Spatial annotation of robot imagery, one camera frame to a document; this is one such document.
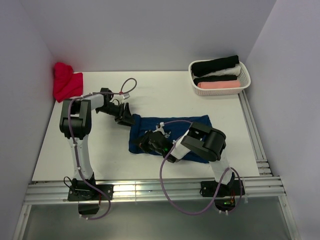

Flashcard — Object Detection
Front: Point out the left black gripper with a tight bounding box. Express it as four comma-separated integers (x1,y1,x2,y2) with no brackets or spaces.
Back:
97,102,136,127

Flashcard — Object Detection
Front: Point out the blue Mickey Mouse t-shirt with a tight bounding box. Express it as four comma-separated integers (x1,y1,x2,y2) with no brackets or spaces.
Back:
128,114,212,154

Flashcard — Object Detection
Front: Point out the lower black rolled shirt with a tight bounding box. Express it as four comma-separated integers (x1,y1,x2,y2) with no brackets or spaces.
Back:
193,75,238,86

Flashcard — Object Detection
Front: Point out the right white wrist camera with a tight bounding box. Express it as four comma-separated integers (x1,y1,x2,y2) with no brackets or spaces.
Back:
153,122,168,138

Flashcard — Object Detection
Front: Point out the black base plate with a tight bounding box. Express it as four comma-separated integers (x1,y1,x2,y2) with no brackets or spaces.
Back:
67,184,114,202
199,179,246,198

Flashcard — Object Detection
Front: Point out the red t-shirt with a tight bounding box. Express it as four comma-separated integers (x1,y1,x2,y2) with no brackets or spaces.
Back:
53,62,84,103

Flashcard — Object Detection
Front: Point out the top black rolled shirt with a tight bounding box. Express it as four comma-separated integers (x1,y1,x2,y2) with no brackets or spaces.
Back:
191,55,240,77

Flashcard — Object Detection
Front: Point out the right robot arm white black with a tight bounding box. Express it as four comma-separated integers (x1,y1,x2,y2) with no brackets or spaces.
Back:
132,119,235,195

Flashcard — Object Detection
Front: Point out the aluminium rail frame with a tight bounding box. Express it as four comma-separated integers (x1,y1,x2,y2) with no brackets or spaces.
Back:
13,91,301,240

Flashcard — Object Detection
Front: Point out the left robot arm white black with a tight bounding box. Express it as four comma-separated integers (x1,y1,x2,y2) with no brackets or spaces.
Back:
59,88,135,200

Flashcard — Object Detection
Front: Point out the pink rolled shirt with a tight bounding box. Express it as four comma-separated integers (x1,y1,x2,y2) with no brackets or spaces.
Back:
197,80,242,89

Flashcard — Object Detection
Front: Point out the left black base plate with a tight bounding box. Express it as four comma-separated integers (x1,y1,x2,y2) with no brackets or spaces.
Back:
67,184,114,202

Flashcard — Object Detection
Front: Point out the white rolled shirt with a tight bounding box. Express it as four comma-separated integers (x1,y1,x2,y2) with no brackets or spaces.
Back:
205,64,242,77

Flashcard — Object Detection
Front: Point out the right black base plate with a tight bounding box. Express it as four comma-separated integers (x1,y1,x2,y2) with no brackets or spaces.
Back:
199,179,246,198

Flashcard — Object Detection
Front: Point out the white plastic basket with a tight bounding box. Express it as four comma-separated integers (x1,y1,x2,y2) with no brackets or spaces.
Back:
188,59,251,96

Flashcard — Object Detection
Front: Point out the black rolled shirt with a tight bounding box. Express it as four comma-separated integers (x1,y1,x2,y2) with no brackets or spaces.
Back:
191,55,240,77
193,75,238,86

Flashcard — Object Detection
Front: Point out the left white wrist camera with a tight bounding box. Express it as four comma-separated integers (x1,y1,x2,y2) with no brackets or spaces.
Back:
121,92,130,100

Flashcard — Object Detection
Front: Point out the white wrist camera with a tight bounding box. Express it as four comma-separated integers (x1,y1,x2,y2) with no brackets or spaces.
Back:
121,92,130,100
153,122,168,138

